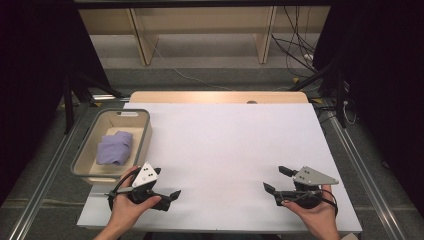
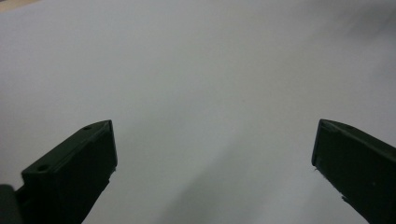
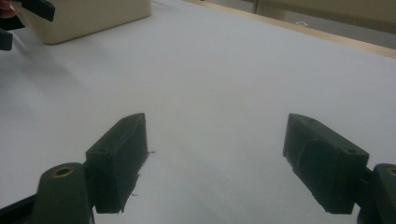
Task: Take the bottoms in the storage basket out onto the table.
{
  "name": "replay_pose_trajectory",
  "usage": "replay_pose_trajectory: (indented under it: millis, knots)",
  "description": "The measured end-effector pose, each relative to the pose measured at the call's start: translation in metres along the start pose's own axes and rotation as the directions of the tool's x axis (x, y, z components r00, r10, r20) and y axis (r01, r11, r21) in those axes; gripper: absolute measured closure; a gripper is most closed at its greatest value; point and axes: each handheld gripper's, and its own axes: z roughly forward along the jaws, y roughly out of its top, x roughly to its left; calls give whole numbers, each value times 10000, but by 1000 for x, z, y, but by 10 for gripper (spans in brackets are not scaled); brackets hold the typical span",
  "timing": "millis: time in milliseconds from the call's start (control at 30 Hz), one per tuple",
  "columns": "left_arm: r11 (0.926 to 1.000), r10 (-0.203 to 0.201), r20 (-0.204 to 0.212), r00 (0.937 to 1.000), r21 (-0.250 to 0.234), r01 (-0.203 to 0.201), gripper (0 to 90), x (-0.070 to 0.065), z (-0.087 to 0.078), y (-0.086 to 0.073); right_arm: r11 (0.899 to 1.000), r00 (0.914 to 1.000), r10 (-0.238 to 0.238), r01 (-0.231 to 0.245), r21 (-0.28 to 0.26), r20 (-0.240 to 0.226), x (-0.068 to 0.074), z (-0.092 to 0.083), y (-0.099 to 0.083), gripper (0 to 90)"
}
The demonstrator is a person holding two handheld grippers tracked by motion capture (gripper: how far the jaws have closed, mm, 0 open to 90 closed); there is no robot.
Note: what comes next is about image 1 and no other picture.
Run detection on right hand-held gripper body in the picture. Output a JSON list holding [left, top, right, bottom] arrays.
[[272, 165, 340, 210]]

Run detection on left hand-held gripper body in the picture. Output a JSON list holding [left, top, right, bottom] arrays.
[[128, 161, 173, 213]]

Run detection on purple shorts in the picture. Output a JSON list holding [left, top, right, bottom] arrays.
[[95, 130, 134, 167]]

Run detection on beige storage bin grey rim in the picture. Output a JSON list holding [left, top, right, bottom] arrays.
[[70, 108, 153, 186]]

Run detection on person's left hand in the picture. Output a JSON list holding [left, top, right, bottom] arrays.
[[107, 165, 163, 233]]

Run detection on person's right hand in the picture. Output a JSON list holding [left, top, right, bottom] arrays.
[[280, 184, 342, 238]]

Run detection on white table cover board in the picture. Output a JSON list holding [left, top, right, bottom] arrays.
[[76, 102, 363, 234]]

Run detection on black tripod stand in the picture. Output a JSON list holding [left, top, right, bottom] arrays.
[[288, 59, 350, 130], [61, 70, 125, 135]]

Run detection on dark curtain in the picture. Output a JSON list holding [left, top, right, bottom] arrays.
[[312, 0, 424, 208], [0, 0, 112, 205]]

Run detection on light wooden shelf unit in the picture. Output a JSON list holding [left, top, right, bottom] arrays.
[[78, 6, 331, 66]]

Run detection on right hand-held gripper black cable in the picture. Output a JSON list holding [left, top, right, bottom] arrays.
[[319, 194, 340, 218]]

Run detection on hand-held gripper black cable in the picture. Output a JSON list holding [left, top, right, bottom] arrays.
[[319, 194, 340, 218], [106, 167, 142, 212]]

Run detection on left hand-held gripper black cable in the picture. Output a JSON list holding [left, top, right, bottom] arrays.
[[106, 167, 142, 212]]

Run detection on aluminium floor rail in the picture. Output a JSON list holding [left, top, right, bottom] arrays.
[[8, 94, 131, 240], [323, 105, 410, 240]]

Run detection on white looped cable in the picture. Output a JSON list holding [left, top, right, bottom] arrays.
[[343, 99, 358, 126]]

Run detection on thin white floor cable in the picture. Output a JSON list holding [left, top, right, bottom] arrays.
[[146, 35, 235, 92]]

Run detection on bundle of black cables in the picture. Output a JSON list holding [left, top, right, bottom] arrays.
[[270, 5, 322, 73]]

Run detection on black overhead frame bar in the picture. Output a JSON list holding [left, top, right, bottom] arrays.
[[72, 0, 335, 10]]

